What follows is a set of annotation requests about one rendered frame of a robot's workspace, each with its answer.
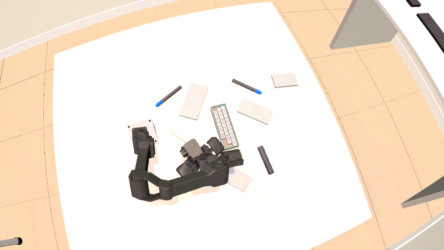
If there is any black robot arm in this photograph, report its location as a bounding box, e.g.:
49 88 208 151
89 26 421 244
129 127 244 202

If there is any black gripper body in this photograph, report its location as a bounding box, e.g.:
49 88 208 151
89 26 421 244
176 137 224 176

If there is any cream cylinder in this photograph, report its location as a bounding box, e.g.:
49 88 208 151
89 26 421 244
171 129 191 142

